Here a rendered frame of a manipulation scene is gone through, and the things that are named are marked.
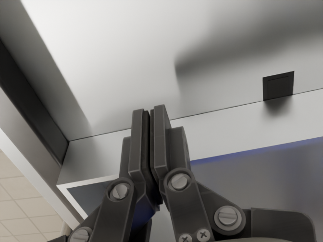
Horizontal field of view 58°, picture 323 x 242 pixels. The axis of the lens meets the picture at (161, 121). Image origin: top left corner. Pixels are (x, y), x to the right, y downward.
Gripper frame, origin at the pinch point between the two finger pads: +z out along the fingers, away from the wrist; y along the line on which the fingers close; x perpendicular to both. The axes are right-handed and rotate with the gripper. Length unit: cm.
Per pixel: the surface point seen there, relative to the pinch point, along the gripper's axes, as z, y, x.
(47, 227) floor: 87, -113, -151
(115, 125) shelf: 4.1, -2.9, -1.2
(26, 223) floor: 88, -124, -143
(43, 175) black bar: 2.1, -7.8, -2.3
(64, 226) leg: 24, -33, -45
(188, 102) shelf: 4.2, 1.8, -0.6
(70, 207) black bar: 1.9, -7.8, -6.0
